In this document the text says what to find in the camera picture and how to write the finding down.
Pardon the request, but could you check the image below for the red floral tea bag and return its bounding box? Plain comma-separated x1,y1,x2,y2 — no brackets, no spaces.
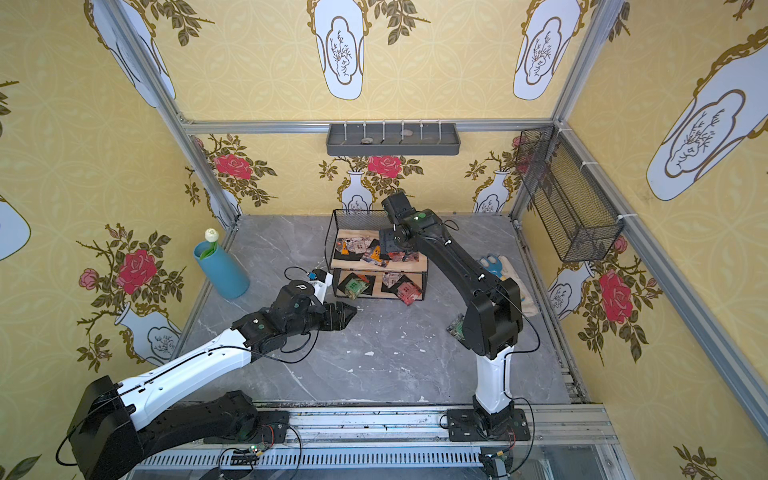
397,282,423,306

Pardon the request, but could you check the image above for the red house tea bag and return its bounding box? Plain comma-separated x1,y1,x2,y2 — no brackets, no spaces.
387,251,420,263

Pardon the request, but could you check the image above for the green tea bag top shelf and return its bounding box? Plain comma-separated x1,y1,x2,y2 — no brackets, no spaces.
446,315,465,342

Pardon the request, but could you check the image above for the green tea bag shelf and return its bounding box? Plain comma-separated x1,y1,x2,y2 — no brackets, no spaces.
446,315,465,342
343,275,369,300

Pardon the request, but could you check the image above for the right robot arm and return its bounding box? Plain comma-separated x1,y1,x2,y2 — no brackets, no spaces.
380,192,530,434

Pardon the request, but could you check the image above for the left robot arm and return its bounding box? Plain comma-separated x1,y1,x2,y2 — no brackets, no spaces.
64,280,357,479

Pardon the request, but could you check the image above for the green tea bag lower shelf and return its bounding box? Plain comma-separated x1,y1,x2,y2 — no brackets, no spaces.
343,275,369,300

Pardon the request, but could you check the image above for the beige illustrated tea bag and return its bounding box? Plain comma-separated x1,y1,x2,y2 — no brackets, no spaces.
333,237,374,261

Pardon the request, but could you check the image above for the blue cylindrical vase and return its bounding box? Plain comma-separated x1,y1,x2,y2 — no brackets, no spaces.
193,241,250,300

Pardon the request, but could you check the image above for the blue yellow hand rake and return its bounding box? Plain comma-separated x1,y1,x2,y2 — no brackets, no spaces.
479,255,503,278

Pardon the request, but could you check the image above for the white tulip flower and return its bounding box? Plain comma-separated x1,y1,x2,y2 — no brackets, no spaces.
198,228,220,260

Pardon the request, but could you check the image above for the beige cloth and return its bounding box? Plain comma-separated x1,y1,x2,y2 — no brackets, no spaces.
496,255,539,316

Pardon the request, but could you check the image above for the black wire two-tier shelf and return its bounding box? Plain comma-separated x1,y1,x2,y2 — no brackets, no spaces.
324,209,428,305

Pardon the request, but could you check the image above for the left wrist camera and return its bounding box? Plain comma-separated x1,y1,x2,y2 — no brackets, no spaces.
308,269,333,303

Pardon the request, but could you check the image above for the grey wall tray shelf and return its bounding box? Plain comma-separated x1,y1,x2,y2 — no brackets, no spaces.
326,121,461,157

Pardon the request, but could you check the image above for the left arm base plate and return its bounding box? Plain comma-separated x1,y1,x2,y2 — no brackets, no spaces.
202,410,290,446

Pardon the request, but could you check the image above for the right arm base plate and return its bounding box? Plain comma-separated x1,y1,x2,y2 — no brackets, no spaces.
447,404,532,442

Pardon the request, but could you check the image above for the black mesh wall basket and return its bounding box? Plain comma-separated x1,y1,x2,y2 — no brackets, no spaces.
517,126,624,263

